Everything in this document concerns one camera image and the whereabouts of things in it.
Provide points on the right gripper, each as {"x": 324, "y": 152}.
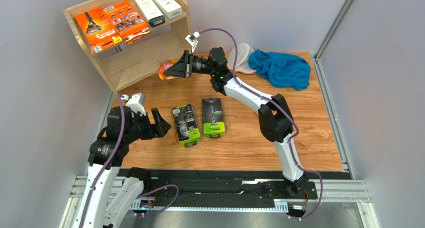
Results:
{"x": 189, "y": 64}

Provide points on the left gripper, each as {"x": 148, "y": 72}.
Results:
{"x": 159, "y": 128}

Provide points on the orange razor bag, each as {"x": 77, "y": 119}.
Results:
{"x": 165, "y": 66}

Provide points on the white razor box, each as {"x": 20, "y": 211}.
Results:
{"x": 151, "y": 12}
{"x": 169, "y": 8}

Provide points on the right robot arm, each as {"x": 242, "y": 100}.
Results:
{"x": 276, "y": 122}

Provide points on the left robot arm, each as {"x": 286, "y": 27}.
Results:
{"x": 125, "y": 125}

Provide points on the wooden two-tier shelf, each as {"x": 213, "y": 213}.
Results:
{"x": 139, "y": 60}

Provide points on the green black razor pack left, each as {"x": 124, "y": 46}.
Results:
{"x": 187, "y": 131}

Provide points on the green black razor pack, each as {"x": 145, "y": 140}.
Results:
{"x": 187, "y": 131}
{"x": 213, "y": 121}

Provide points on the green black razor pack right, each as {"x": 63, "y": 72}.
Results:
{"x": 213, "y": 121}

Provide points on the white mesh bag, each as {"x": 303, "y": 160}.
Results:
{"x": 241, "y": 59}

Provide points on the orange razor cartridge box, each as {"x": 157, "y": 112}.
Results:
{"x": 127, "y": 21}

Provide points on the orange razor box left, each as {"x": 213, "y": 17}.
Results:
{"x": 97, "y": 28}

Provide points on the blue cloth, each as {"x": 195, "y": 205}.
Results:
{"x": 282, "y": 70}

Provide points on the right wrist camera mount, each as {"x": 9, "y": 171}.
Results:
{"x": 191, "y": 39}

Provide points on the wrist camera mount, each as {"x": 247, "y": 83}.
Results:
{"x": 191, "y": 39}
{"x": 135, "y": 102}

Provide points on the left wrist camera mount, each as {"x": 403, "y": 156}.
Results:
{"x": 135, "y": 102}

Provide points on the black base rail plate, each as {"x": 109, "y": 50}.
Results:
{"x": 224, "y": 190}

